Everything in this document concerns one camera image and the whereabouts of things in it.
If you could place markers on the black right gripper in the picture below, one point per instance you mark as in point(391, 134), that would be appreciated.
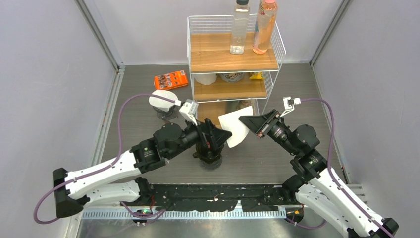
point(259, 124)

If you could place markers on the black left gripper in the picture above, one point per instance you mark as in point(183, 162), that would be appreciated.
point(209, 135)

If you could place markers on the dark green dripper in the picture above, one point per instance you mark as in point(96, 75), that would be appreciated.
point(205, 153)

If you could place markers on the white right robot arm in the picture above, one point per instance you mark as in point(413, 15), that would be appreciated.
point(317, 185)

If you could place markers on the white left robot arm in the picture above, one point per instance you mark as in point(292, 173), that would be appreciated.
point(150, 154)

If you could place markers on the white printed cup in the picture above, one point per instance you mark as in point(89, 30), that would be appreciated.
point(245, 103)

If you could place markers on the grey metal can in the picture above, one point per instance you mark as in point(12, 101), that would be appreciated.
point(232, 106)

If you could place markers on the smoky glass mug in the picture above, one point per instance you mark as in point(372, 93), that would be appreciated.
point(211, 165)

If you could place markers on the yellow snack packet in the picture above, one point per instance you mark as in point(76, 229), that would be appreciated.
point(256, 76)

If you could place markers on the printed ceramic bowl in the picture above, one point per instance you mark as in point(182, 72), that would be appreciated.
point(232, 77)

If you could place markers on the white cup on shelf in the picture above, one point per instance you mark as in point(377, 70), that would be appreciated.
point(206, 79)

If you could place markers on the orange snack box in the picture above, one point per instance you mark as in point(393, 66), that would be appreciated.
point(170, 81)

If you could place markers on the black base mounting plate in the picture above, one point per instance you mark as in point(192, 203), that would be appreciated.
point(218, 197)

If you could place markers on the pink drink bottle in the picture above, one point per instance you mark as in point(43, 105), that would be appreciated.
point(265, 22)

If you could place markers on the clear water bottle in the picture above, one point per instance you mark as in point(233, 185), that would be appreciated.
point(239, 28)

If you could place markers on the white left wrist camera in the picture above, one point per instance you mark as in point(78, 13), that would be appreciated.
point(188, 110)

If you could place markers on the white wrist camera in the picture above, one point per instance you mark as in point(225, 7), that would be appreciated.
point(188, 110)
point(289, 105)

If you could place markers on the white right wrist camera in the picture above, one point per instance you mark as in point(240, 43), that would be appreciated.
point(289, 105)

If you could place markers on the white wire wooden shelf rack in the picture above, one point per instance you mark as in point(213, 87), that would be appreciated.
point(208, 51)

